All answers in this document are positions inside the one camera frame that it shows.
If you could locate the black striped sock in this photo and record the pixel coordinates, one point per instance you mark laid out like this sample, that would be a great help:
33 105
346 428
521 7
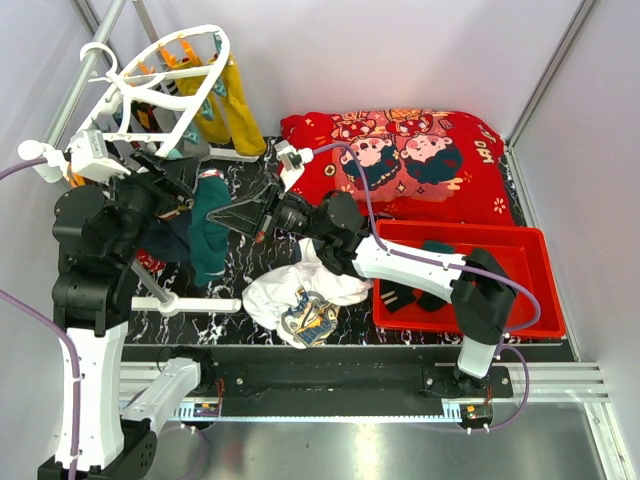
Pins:
396 296
431 303

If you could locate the yellow sock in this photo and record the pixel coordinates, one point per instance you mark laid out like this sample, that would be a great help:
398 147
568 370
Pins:
209 120
244 130

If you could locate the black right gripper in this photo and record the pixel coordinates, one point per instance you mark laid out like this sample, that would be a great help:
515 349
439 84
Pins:
245 215

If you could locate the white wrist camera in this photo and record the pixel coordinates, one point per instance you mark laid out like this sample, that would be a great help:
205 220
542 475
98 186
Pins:
86 156
293 162

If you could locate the teal sock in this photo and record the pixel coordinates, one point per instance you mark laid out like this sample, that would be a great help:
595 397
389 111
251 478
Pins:
208 240
438 247

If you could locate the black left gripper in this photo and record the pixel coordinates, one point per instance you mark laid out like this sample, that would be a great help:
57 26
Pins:
177 173

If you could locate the red sock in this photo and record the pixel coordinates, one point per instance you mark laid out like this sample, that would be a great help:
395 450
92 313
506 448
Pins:
149 262

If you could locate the argyle patterned sock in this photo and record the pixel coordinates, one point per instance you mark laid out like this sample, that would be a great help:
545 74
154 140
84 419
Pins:
145 116

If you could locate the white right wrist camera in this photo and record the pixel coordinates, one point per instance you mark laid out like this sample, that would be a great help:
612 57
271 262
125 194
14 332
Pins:
293 162

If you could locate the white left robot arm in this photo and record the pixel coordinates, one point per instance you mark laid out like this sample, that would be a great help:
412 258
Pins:
99 229

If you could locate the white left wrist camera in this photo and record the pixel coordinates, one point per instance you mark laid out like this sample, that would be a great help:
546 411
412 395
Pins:
86 156

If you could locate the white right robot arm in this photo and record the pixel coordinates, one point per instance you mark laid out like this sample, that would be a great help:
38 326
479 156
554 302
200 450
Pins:
474 284

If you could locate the navy blue sock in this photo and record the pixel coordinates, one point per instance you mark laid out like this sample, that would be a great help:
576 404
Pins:
168 240

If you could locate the red cartoon print pillow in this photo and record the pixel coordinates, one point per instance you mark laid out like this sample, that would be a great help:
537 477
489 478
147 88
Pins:
407 164

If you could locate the red plastic bin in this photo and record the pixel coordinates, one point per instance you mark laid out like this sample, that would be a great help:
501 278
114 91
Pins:
521 252

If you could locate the white printed t-shirt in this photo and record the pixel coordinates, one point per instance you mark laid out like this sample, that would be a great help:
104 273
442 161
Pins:
301 302

